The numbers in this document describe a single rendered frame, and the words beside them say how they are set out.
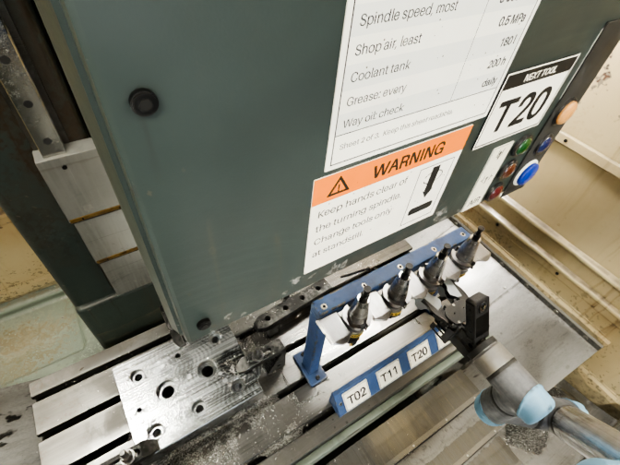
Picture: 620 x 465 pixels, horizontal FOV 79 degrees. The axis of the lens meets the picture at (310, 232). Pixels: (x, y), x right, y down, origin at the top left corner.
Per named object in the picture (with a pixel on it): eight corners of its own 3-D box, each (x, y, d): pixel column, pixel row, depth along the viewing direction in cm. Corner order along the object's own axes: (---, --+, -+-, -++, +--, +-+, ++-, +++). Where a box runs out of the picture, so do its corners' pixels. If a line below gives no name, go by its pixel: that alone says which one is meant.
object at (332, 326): (355, 338, 78) (356, 336, 77) (334, 351, 76) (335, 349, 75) (336, 312, 82) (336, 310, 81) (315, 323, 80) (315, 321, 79)
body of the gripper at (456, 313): (426, 324, 91) (462, 367, 85) (439, 306, 85) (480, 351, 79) (448, 310, 94) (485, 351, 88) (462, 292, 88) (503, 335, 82)
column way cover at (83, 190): (257, 243, 132) (252, 111, 94) (114, 301, 113) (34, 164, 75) (251, 233, 135) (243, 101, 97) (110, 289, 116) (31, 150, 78)
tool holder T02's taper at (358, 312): (361, 303, 82) (367, 285, 77) (372, 319, 79) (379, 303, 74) (343, 309, 80) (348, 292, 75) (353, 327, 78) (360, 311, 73)
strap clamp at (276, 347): (285, 364, 104) (287, 340, 93) (241, 389, 99) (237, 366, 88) (279, 354, 106) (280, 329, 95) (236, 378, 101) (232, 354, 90)
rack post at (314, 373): (327, 377, 103) (343, 325, 81) (311, 387, 101) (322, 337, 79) (308, 348, 108) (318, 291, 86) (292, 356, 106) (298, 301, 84)
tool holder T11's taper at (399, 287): (400, 282, 86) (408, 265, 81) (411, 298, 83) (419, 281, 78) (383, 288, 85) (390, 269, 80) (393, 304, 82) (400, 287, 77)
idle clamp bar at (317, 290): (331, 299, 120) (333, 287, 115) (260, 343, 108) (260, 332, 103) (321, 288, 122) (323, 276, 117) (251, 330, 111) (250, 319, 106)
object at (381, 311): (395, 315, 82) (396, 313, 82) (376, 326, 80) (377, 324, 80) (375, 291, 86) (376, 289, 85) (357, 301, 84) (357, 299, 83)
